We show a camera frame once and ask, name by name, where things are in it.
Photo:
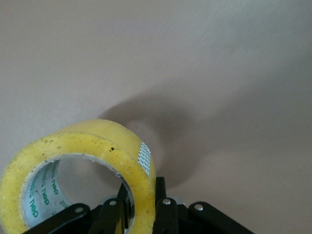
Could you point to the yellow clear tape roll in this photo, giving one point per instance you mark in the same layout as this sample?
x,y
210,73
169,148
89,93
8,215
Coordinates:
x,y
85,143

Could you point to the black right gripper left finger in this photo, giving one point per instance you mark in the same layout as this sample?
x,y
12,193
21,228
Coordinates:
x,y
109,217

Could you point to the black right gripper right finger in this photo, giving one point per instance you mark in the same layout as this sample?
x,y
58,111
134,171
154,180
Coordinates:
x,y
168,217

